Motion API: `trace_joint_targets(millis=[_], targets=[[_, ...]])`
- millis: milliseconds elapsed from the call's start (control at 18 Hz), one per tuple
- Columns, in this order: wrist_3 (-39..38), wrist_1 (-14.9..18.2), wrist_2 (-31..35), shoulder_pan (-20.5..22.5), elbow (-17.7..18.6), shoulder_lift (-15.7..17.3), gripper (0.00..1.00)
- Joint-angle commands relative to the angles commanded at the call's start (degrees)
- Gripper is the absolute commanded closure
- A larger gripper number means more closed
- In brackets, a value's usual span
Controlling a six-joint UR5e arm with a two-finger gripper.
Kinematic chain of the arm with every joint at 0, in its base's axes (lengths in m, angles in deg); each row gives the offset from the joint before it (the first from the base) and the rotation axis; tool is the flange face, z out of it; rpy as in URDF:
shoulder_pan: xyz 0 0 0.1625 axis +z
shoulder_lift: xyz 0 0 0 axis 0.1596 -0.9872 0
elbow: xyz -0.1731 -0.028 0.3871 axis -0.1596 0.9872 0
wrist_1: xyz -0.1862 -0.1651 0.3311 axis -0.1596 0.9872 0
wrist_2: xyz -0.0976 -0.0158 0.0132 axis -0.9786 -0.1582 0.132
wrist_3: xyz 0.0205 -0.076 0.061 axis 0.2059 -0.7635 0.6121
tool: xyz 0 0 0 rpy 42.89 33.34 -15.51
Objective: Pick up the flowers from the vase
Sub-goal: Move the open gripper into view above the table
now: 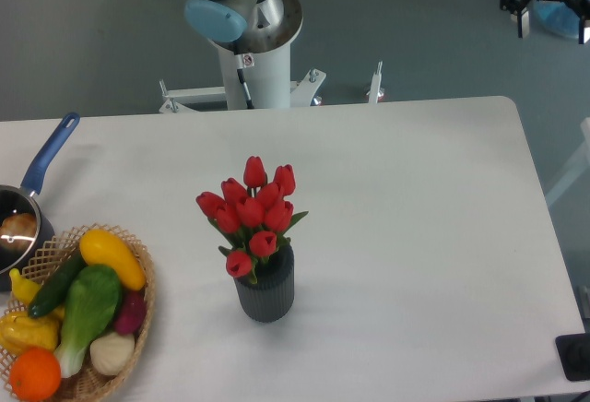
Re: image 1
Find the red tulip bouquet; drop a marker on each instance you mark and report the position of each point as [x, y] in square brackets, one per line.
[253, 215]

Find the dark grey ribbed vase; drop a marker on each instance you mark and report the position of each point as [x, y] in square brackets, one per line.
[271, 297]

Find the blue translucent bag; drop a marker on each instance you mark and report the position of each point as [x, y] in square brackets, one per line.
[557, 18]

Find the black device at edge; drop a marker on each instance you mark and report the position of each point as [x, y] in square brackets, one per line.
[574, 356]

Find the yellow squash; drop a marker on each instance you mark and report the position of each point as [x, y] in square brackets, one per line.
[101, 247]

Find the purple red radish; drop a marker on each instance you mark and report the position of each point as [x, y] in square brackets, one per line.
[131, 314]

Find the green bok choy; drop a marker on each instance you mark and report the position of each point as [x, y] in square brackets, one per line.
[90, 305]

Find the white garlic bulb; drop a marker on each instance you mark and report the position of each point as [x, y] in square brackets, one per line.
[110, 353]

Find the dark green cucumber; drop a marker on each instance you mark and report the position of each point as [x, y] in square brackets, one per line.
[54, 290]

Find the brown bread roll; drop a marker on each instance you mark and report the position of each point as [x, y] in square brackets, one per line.
[18, 232]

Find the small yellow banana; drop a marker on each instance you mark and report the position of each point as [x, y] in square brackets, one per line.
[23, 290]

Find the yellow bumpy gourd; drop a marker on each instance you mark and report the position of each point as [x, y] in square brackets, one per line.
[19, 332]

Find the orange fruit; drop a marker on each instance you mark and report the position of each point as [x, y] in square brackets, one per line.
[35, 375]

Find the white frame at right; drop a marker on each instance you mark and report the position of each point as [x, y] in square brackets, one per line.
[574, 167]

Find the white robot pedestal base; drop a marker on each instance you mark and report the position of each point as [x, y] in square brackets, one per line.
[251, 81]

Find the blue handled saucepan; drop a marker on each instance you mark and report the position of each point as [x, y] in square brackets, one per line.
[22, 199]

